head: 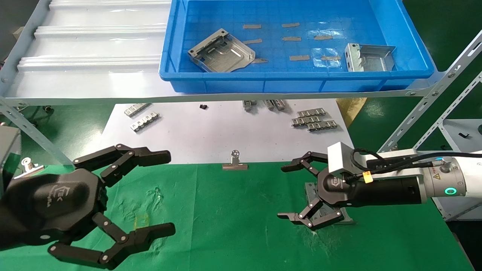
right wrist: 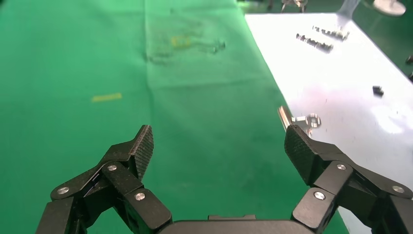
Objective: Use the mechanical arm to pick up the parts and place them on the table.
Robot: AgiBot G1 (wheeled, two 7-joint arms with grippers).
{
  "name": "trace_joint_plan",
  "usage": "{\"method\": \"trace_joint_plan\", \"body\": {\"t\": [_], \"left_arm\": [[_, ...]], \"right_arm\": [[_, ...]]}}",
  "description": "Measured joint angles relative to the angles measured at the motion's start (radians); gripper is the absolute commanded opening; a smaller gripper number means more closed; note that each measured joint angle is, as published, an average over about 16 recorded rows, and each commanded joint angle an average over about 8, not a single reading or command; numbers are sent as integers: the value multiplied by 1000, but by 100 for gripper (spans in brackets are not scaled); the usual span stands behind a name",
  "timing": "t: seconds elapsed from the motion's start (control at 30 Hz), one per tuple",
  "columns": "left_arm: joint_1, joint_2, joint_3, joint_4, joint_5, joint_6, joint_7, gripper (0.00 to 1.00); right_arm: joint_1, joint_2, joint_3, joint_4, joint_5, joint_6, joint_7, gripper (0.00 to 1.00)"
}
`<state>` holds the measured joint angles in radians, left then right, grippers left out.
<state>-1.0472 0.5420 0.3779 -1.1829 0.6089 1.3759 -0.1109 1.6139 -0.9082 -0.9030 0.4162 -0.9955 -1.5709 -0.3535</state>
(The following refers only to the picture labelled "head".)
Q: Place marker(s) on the brown kraft paper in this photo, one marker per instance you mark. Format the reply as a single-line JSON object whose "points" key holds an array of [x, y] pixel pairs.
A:
{"points": [[354, 109]]}

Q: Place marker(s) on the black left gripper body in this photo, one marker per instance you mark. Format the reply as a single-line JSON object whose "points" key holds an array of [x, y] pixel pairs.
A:
{"points": [[52, 203]]}

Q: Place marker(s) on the green table cloth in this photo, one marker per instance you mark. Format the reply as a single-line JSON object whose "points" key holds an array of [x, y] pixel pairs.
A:
{"points": [[226, 226]]}

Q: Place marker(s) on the dark grey metal bracket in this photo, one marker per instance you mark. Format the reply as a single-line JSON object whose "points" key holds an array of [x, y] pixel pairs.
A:
{"points": [[310, 192]]}

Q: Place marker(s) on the grey metal shelf rack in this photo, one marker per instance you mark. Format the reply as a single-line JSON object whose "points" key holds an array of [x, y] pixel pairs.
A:
{"points": [[94, 75]]}

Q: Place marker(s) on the grey metal box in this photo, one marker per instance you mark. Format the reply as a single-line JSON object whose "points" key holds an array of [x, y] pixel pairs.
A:
{"points": [[7, 146]]}

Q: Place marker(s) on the grey tape strip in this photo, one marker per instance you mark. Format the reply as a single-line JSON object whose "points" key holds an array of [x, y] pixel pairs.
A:
{"points": [[290, 25], [251, 26], [299, 58], [330, 58], [292, 38], [252, 41], [323, 37]]}

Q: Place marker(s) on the black caster wheel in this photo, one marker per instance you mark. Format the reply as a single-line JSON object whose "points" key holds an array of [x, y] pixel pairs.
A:
{"points": [[47, 109]]}

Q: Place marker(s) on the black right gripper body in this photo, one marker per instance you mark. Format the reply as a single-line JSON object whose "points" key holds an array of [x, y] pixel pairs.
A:
{"points": [[376, 192]]}

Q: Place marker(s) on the clear plastic film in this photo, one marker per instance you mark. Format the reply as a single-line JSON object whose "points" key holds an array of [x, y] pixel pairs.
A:
{"points": [[320, 64]]}

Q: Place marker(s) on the notched metal clip strip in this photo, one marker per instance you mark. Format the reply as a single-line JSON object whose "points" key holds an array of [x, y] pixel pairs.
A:
{"points": [[248, 105], [269, 104], [305, 121], [145, 122], [137, 109], [311, 112], [322, 126], [279, 105]]}

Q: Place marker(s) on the small black clip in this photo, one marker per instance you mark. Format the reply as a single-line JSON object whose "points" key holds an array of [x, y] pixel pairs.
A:
{"points": [[464, 136]]}

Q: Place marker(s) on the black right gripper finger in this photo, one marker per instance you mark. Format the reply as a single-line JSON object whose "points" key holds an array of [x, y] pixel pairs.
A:
{"points": [[299, 165], [301, 217]]}

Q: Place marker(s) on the box-shaped metal bracket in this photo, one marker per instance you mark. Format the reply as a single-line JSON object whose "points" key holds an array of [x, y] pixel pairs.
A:
{"points": [[371, 62]]}

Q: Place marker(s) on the flat sheet metal bracket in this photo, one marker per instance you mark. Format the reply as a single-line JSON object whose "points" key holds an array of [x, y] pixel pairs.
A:
{"points": [[222, 52]]}

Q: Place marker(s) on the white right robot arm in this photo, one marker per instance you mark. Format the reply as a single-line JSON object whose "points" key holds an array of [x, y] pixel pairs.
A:
{"points": [[444, 180]]}

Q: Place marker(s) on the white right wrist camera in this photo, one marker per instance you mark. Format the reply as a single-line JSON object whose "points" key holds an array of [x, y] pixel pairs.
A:
{"points": [[340, 158]]}

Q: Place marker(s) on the blue plastic bin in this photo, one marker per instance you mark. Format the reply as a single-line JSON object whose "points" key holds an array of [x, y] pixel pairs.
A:
{"points": [[226, 81]]}

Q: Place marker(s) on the white table sheet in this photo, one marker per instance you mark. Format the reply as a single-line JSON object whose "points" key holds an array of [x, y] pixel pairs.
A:
{"points": [[211, 135]]}

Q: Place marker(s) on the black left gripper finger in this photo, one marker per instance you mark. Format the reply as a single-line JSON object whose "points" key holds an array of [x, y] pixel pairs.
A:
{"points": [[154, 157], [158, 231]]}

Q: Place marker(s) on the silver binder clip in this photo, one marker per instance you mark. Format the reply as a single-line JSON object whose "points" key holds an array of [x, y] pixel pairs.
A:
{"points": [[394, 148], [28, 166], [235, 165]]}

